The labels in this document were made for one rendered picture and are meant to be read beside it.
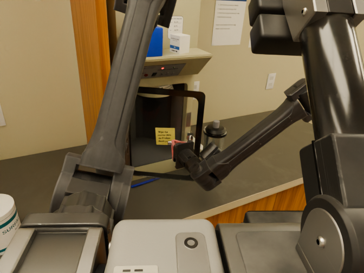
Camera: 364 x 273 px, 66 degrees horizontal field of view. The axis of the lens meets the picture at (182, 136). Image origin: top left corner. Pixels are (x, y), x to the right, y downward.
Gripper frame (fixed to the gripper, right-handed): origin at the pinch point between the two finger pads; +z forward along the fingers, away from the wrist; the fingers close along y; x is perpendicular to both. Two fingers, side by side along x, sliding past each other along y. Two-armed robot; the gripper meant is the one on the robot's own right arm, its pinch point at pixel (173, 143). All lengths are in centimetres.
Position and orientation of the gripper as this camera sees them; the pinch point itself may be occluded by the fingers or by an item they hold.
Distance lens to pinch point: 105.2
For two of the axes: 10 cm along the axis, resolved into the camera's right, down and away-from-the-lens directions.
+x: -8.9, 1.8, -4.2
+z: -4.5, -4.5, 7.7
